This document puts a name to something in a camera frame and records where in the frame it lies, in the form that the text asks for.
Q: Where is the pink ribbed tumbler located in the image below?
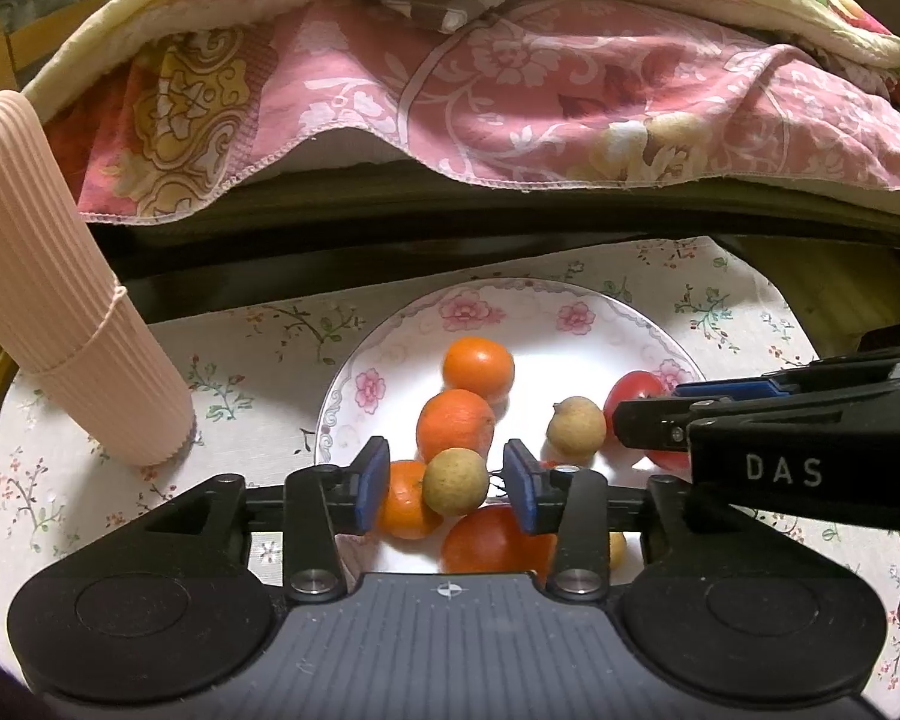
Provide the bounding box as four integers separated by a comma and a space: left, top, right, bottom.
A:
0, 90, 197, 468

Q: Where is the mandarin orange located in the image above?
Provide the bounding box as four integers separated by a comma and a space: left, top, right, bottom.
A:
375, 459, 445, 541
415, 388, 496, 464
442, 336, 516, 404

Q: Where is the white plate with pink flowers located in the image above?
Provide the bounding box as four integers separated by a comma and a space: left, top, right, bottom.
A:
315, 277, 710, 578

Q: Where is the grey cloth bundle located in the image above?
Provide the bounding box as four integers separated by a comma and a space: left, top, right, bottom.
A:
0, 0, 83, 23

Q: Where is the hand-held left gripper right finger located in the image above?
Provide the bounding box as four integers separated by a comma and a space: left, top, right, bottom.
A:
502, 439, 766, 602

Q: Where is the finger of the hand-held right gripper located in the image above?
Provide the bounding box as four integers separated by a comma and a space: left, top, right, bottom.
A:
613, 379, 900, 451
675, 341, 900, 400

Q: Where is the pink floral blanket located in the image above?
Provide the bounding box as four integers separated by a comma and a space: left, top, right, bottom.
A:
45, 0, 900, 230

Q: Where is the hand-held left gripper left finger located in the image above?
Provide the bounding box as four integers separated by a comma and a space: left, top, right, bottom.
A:
131, 436, 391, 602

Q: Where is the floral tablecloth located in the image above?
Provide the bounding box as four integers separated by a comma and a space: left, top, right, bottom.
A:
0, 236, 900, 713

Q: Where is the large red tomato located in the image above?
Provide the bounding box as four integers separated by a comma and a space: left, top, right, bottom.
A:
440, 502, 560, 578

